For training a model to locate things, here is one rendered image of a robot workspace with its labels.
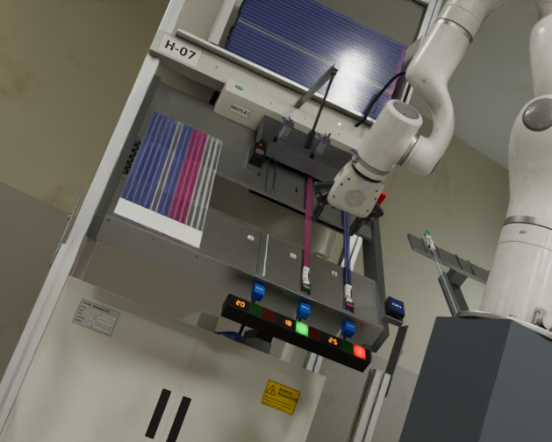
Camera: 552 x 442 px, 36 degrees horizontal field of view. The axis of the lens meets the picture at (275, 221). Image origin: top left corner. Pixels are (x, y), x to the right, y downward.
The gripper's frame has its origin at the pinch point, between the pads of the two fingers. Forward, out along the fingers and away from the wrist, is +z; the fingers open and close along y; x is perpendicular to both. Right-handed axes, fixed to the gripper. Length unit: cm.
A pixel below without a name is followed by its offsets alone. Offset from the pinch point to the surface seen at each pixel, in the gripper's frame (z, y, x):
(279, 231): 43, 4, 51
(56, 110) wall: 178, -88, 275
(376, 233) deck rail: 14.6, 19.9, 25.4
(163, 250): 14.8, -33.2, -13.2
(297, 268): 14.7, -2.1, -1.8
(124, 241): 16.6, -41.5, -13.1
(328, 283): 14.7, 6.1, -2.5
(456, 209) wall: 186, 202, 374
